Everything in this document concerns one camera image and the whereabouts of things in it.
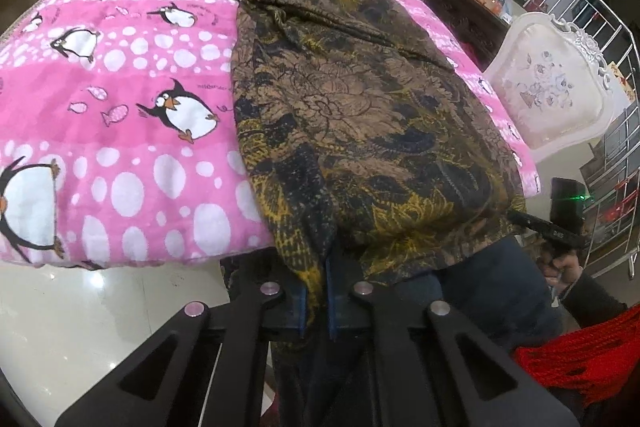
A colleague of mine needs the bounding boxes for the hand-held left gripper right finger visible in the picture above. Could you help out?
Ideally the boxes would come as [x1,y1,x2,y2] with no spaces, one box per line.
[326,256,582,427]

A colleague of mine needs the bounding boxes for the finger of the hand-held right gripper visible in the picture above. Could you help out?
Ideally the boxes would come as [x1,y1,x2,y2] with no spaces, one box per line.
[507,210,552,234]

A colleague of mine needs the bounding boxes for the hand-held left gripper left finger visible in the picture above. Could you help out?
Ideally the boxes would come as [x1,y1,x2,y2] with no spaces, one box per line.
[54,279,308,427]

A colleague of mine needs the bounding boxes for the brown floral patterned garment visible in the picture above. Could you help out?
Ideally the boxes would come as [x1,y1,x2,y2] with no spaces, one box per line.
[226,0,529,427]

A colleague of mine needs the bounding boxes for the person's right forearm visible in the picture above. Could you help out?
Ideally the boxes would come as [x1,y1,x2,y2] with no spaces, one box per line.
[552,271,629,334]

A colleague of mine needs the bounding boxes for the person's right hand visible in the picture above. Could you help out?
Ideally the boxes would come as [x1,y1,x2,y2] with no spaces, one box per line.
[537,249,585,304]

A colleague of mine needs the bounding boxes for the person's dark blue trousers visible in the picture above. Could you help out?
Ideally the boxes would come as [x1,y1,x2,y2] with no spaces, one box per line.
[300,234,567,427]

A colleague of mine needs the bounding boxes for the white upholstered chair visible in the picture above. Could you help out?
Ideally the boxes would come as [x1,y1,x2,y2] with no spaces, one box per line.
[482,12,619,166]

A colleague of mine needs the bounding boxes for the red knitted sweater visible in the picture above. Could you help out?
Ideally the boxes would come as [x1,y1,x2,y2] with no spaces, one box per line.
[514,306,640,409]

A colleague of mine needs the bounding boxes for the pink penguin print blanket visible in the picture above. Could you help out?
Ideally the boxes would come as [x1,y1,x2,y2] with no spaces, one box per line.
[0,0,542,271]

